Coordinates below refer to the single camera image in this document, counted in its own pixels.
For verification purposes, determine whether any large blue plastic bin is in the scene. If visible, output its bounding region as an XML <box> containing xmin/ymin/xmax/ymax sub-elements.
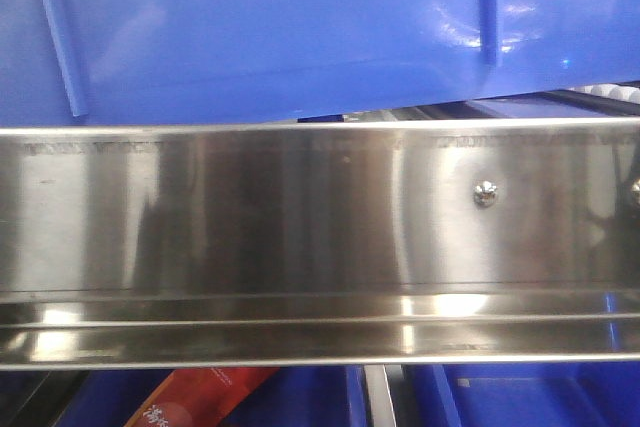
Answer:
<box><xmin>1</xmin><ymin>0</ymin><xmax>639</xmax><ymax>126</ymax></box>

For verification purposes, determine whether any white roller track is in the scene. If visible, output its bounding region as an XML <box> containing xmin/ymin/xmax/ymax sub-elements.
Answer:
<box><xmin>572</xmin><ymin>83</ymin><xmax>640</xmax><ymax>105</ymax></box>

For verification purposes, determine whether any lower blue bin left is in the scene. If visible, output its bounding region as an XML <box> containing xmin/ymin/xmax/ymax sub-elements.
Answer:
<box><xmin>57</xmin><ymin>366</ymin><xmax>368</xmax><ymax>426</ymax></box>

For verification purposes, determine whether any stainless steel shelf rail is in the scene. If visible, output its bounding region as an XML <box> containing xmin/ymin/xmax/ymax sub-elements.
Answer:
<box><xmin>1</xmin><ymin>118</ymin><xmax>639</xmax><ymax>370</ymax></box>

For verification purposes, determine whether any lower blue bin right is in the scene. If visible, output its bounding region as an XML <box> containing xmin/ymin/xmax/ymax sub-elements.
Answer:
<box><xmin>405</xmin><ymin>362</ymin><xmax>639</xmax><ymax>426</ymax></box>

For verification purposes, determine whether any red printed carton box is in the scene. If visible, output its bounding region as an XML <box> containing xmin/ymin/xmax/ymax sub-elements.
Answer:
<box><xmin>126</xmin><ymin>367</ymin><xmax>278</xmax><ymax>427</ymax></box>

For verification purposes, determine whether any silver rail screw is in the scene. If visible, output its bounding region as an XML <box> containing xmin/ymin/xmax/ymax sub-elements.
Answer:
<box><xmin>473</xmin><ymin>180</ymin><xmax>499</xmax><ymax>208</ymax></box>

